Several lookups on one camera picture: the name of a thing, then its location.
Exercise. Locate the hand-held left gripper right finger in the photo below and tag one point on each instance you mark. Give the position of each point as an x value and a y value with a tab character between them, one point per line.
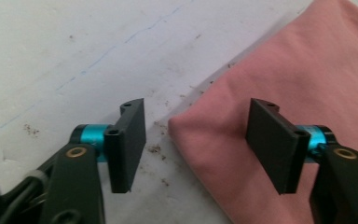
276	146

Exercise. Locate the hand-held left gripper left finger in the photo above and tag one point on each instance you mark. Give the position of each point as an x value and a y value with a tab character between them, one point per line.
126	149

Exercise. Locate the pink tank top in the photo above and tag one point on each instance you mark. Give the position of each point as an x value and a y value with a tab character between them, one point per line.
292	68

